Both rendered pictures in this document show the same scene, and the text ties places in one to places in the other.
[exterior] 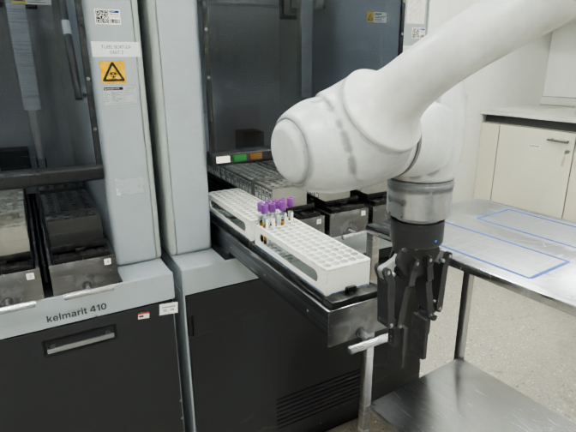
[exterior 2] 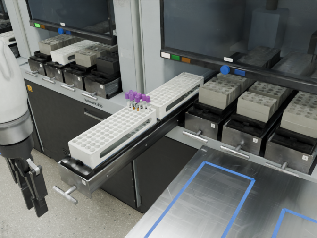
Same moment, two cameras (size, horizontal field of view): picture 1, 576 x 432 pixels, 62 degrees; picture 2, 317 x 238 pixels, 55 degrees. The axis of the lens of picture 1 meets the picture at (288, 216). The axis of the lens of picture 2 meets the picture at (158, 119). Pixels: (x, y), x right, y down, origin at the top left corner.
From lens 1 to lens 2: 111 cm
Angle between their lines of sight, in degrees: 62
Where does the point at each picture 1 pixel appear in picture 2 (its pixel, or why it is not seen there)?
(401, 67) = not seen: outside the picture
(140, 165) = (130, 43)
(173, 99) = (145, 8)
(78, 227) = (105, 65)
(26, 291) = (78, 84)
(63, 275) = (88, 84)
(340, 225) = (231, 138)
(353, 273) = (81, 155)
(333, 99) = not seen: outside the picture
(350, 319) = (68, 175)
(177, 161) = (147, 47)
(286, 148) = not seen: outside the picture
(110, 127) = (118, 19)
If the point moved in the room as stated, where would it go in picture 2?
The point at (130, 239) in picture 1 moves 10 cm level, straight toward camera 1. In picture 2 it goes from (126, 81) to (108, 88)
